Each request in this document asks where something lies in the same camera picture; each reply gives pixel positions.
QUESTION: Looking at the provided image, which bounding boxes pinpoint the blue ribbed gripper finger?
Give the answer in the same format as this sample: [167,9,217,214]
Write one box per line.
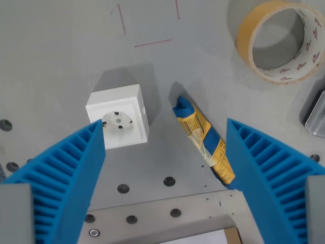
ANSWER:
[1,118,106,244]
[226,117,325,244]

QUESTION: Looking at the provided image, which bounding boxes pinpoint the white wall socket box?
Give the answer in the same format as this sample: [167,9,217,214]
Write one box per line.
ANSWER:
[85,83,150,150]

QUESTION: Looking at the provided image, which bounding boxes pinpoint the blue and yellow bag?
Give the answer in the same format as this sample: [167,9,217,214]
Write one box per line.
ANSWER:
[172,95,242,192]

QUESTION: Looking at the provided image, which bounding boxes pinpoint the brown cardboard piece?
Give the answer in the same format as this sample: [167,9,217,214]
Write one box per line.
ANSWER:
[224,227,242,244]

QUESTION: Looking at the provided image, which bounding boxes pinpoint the yellow tape roll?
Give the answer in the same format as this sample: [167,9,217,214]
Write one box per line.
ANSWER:
[236,0,325,85]

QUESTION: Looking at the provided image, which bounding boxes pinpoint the clear plastic container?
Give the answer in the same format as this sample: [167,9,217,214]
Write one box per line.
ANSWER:
[304,90,325,139]

